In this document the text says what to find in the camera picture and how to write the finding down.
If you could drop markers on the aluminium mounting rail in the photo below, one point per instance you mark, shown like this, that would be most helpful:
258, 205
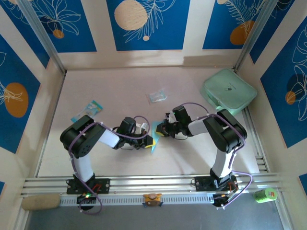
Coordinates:
144, 182

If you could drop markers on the clear plastic packet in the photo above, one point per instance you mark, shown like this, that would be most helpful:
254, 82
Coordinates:
157, 95

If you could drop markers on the teal square paper sheet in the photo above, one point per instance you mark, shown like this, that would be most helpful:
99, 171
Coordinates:
154, 134

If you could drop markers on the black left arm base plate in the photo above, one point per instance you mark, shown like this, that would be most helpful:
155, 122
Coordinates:
103, 185

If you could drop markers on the aluminium side rail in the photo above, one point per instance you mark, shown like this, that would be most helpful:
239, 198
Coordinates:
261, 163

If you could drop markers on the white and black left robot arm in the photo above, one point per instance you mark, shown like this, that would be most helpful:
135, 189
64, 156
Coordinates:
109, 139

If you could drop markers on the beige foam roll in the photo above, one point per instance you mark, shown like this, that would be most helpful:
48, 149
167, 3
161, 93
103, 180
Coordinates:
40, 202

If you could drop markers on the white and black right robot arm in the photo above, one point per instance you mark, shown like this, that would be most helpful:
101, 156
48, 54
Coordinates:
196, 127

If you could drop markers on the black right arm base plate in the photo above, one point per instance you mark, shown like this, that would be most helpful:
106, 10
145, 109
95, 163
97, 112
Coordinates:
202, 184

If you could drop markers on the green can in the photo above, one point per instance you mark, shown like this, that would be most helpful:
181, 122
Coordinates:
265, 195

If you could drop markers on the blue wet wipes packet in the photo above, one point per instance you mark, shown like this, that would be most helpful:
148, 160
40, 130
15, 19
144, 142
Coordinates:
92, 107

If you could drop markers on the aluminium corner post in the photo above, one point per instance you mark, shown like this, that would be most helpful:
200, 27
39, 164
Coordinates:
43, 38
254, 36

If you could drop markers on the mint green zip pouch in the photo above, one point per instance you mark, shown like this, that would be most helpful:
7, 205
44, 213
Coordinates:
227, 88

